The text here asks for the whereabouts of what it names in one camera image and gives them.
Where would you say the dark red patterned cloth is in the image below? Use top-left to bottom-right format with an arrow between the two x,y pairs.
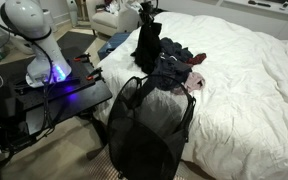
187,52 -> 208,66

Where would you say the white tall appliance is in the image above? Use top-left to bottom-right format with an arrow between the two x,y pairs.
66,0 -> 80,29

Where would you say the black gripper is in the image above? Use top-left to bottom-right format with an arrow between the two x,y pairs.
139,1 -> 156,24

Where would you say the black floor mat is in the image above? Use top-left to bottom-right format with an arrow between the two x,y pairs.
56,30 -> 98,57

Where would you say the black equipment box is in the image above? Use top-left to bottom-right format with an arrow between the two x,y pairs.
0,81 -> 30,164

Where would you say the blue storage box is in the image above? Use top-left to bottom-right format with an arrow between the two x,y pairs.
97,31 -> 133,61

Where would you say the black mesh laundry basket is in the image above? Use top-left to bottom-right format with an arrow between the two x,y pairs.
106,74 -> 197,180

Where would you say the dark navy cloth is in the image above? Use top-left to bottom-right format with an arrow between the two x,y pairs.
152,37 -> 195,93

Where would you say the white wall shelf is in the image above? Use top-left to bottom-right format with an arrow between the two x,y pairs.
217,0 -> 288,24

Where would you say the black remote control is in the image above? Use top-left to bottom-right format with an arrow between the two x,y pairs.
247,0 -> 272,8

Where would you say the dark grey bedside box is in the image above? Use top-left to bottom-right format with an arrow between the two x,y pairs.
153,7 -> 168,18

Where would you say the white bed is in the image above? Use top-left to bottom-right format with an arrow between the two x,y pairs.
94,11 -> 288,180

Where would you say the white waste bin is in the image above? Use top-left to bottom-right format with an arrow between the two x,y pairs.
44,8 -> 59,33

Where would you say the black cloth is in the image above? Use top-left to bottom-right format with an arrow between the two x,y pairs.
130,19 -> 164,75

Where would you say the cream armchair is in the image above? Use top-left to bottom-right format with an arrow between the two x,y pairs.
85,0 -> 142,37

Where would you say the clothes pile on armchair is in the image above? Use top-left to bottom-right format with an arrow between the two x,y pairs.
95,0 -> 142,16

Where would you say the orange handled clamp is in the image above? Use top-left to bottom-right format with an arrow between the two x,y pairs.
85,67 -> 106,83
73,52 -> 93,65

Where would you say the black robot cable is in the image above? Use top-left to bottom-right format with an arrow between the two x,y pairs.
0,0 -> 59,135

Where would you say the black robot table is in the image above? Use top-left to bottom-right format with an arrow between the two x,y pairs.
0,53 -> 114,136

